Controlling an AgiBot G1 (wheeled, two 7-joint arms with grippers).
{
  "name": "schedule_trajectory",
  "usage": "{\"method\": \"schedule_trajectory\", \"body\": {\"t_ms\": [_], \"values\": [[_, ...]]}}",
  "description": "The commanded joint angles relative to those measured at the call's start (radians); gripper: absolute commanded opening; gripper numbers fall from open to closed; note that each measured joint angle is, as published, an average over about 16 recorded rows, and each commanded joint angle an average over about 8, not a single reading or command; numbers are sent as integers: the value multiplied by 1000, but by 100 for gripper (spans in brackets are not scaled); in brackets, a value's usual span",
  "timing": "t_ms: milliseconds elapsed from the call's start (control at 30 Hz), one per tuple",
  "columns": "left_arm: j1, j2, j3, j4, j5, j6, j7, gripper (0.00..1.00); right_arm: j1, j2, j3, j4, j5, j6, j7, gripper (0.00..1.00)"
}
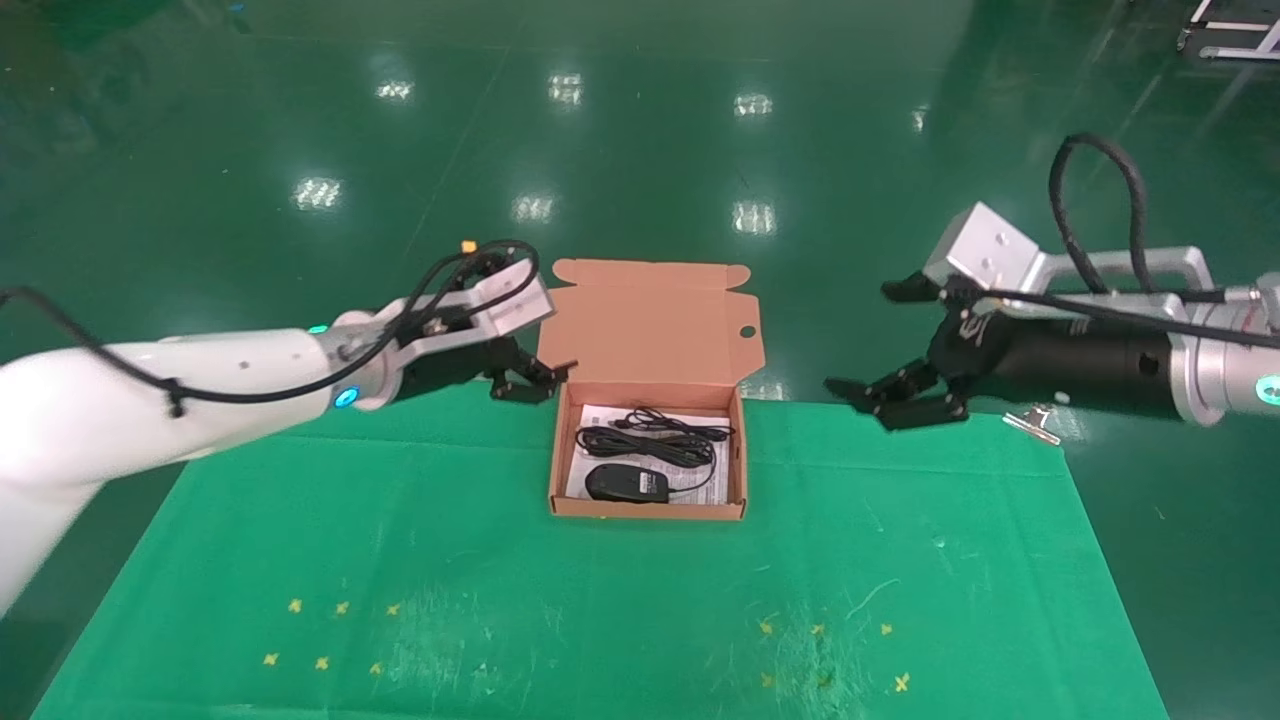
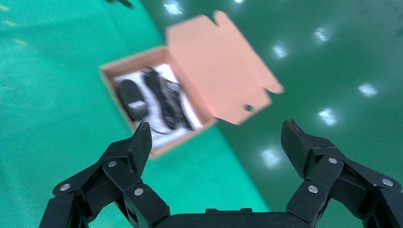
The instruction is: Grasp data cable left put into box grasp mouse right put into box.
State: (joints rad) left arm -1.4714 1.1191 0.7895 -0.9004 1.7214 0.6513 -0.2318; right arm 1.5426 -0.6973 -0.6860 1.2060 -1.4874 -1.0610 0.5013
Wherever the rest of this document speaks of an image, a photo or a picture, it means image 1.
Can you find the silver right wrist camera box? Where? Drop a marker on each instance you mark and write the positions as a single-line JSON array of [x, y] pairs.
[[985, 250]]

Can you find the white printed instruction sheet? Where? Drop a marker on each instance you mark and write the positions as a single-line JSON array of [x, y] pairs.
[[700, 480]]

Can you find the green table mat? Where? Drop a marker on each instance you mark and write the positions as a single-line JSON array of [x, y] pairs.
[[620, 600]]

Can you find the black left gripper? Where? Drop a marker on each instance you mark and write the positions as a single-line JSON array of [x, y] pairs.
[[450, 365]]

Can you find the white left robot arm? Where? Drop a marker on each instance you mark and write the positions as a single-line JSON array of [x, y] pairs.
[[130, 410]]

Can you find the silver binder clip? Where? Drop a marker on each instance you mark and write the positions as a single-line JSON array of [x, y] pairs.
[[1035, 422]]

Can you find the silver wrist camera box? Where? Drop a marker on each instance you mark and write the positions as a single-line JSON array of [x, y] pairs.
[[985, 250], [510, 300]]

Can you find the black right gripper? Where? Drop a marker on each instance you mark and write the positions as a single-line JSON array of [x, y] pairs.
[[1050, 360]]

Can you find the white metal cart frame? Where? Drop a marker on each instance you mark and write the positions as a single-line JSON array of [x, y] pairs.
[[1235, 40]]

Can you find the orange cardboard box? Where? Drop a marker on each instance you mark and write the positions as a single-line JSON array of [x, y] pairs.
[[650, 340]]

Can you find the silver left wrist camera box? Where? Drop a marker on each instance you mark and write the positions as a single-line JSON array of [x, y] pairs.
[[510, 300]]

